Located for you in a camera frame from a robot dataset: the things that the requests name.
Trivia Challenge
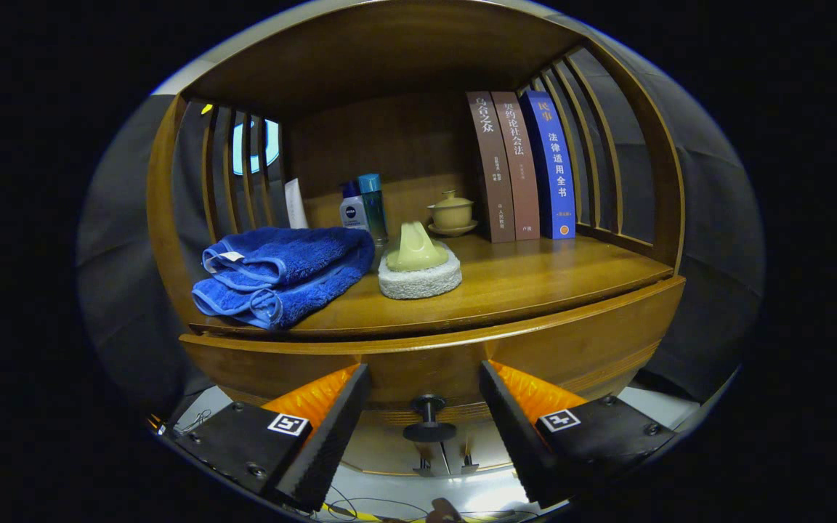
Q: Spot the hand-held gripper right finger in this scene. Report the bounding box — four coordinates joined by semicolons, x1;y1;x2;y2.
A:
478;360;677;509

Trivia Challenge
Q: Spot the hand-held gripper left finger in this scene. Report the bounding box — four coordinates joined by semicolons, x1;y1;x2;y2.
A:
171;363;372;514

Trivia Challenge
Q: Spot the wooden drawer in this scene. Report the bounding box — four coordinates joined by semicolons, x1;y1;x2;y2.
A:
180;276;687;444

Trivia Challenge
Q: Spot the white sponge brush yellow handle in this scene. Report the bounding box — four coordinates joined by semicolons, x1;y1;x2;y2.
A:
378;221;463;300

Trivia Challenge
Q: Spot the wooden countertop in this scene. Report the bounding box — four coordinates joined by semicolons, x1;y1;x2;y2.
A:
190;231;675;341

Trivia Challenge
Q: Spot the wooden cabinet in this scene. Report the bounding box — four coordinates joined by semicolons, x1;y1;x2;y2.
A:
146;0;687;477

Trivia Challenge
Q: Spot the blue folded towel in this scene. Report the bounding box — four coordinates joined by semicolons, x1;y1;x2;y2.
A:
192;227;376;331

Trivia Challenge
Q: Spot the beige lidded teacup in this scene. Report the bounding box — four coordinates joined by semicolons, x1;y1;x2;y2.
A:
427;190;479;238

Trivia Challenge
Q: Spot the white bottle with blue cap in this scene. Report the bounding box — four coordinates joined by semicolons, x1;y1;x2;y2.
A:
339;182;370;233

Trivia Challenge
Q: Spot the white tube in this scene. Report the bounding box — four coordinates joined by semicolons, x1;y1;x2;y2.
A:
284;178;310;230

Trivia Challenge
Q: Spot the teal bottle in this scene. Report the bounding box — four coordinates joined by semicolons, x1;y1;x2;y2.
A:
357;173;389;248

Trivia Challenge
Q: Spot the dark brown book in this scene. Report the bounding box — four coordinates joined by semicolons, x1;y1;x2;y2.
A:
466;91;516;244

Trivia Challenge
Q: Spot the reddish brown book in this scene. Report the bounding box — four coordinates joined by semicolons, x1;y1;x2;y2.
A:
491;92;541;241

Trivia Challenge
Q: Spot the blue book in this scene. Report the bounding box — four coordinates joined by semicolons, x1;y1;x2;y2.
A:
520;90;577;240

